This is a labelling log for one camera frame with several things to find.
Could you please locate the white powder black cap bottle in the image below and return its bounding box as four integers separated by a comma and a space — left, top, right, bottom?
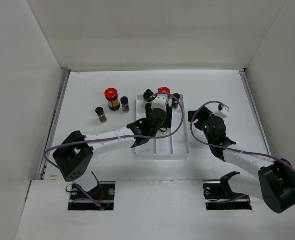
143, 89, 155, 109

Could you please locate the red lid chili sauce jar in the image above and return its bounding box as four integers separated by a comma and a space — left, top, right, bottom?
104, 87, 121, 111

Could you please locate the clear lid pepper grinder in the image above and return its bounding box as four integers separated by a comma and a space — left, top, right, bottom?
159, 120, 171, 133

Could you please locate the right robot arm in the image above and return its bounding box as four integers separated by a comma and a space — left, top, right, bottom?
188, 103, 295, 214

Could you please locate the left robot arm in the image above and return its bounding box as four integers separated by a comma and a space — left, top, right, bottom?
53, 105, 173, 200

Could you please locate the small black lid spice bottle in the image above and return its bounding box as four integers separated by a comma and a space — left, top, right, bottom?
120, 96, 130, 113

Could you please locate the white plastic organizer tray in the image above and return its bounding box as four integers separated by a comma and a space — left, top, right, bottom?
134, 106, 190, 160

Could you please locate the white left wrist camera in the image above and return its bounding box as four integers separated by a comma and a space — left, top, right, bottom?
151, 94, 168, 112

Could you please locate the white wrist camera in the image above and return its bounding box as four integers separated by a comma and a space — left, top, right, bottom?
151, 94, 168, 112
213, 104, 230, 119

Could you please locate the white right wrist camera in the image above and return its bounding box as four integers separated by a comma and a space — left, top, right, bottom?
213, 104, 230, 119

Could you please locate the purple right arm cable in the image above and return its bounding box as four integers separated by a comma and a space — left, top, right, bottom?
190, 100, 295, 201

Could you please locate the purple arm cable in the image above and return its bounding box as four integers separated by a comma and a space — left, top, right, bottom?
190, 100, 295, 201
42, 92, 185, 207

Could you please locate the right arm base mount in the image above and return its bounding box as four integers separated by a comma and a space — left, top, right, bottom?
203, 171, 252, 211

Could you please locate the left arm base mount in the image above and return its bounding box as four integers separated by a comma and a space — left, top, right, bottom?
65, 171, 116, 211

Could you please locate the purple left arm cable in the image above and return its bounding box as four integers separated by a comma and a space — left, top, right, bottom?
42, 92, 185, 207

